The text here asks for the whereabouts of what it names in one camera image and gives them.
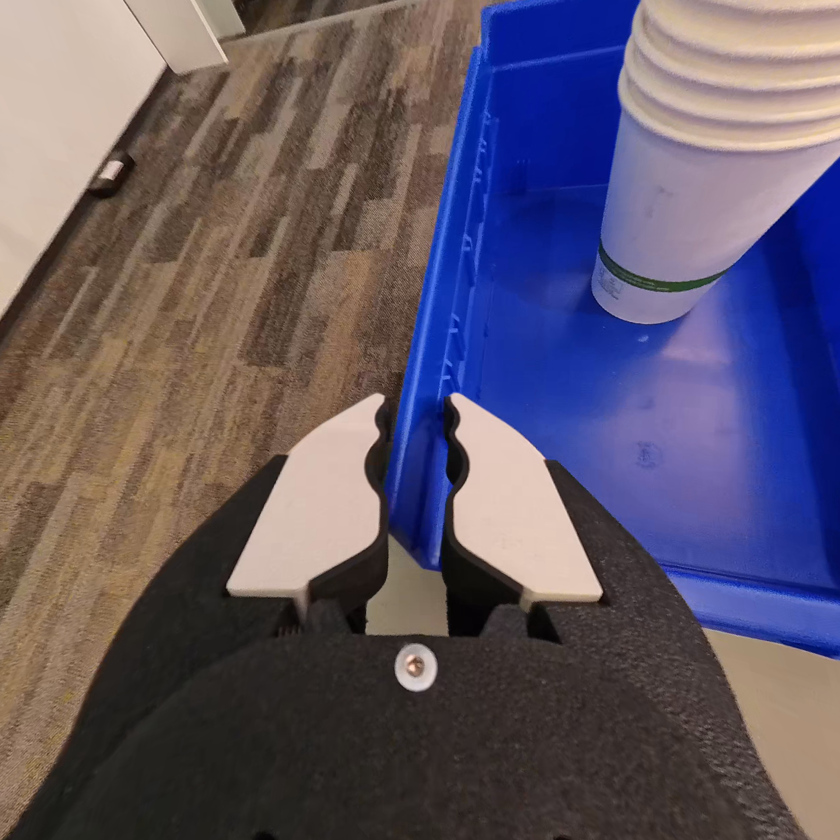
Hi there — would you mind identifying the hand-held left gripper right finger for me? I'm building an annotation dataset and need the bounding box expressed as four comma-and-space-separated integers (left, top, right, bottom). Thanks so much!
441, 392, 605, 636

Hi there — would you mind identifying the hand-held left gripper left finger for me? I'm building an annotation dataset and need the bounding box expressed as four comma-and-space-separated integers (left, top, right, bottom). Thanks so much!
226, 394, 392, 636

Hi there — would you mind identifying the blue plastic bin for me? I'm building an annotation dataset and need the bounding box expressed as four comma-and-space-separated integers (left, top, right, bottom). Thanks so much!
387, 0, 840, 660

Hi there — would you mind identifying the white paper cup green stripe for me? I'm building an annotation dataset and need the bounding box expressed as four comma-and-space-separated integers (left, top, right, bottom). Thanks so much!
620, 82, 840, 142
638, 0, 840, 56
631, 20, 840, 78
626, 41, 840, 99
623, 62, 840, 122
591, 101, 840, 326

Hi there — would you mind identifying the black floor device red label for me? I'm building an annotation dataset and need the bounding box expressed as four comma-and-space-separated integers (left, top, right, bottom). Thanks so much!
88, 152, 137, 198

